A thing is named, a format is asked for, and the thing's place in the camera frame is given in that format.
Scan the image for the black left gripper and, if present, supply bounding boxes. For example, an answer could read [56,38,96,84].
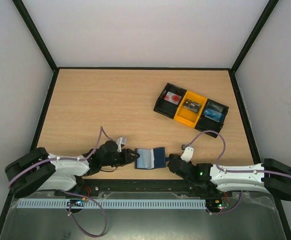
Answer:
[101,148,140,167]

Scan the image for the blue leather card holder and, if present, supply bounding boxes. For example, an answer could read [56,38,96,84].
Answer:
[134,147,169,170]

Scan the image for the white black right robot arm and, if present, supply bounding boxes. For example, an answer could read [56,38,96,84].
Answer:
[167,154,291,202]

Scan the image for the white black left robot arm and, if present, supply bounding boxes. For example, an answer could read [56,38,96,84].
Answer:
[4,140,140,199]

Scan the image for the yellow middle card bin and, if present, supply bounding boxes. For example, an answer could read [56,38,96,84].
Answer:
[173,90,208,129]

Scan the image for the black right card bin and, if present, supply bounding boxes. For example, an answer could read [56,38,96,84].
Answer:
[194,98,229,138]

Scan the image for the black card bin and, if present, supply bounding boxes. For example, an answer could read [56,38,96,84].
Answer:
[194,98,229,138]
[153,83,187,119]

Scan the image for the black cards stack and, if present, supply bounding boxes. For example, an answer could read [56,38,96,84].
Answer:
[183,99,202,114]

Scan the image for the blue cards stack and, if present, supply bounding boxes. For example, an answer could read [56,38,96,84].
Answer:
[203,108,224,123]

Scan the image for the red white cards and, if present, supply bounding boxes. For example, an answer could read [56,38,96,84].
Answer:
[164,91,181,105]

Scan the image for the black left card bin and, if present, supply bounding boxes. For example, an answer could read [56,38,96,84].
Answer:
[153,83,187,119]

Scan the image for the metal sheet front panel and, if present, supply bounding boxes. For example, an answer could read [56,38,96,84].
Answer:
[0,192,286,240]

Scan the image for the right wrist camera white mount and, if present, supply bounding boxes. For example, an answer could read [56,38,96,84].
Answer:
[180,144,194,163]

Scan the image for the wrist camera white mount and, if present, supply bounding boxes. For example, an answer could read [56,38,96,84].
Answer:
[115,136,127,153]
[180,144,194,163]

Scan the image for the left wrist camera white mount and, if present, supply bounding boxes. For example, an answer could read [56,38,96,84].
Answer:
[115,136,127,153]

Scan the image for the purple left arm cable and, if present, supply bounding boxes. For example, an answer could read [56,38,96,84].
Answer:
[8,126,119,190]

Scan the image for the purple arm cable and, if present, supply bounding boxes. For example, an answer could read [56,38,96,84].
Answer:
[187,130,291,186]
[8,126,119,190]

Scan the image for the light blue slotted cable duct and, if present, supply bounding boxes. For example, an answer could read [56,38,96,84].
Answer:
[16,198,206,210]

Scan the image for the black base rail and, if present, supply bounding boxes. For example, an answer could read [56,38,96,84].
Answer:
[52,178,236,198]

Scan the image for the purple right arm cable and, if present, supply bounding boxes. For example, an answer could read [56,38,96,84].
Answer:
[187,130,291,186]

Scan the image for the black cage frame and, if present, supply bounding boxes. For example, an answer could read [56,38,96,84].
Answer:
[0,0,291,240]

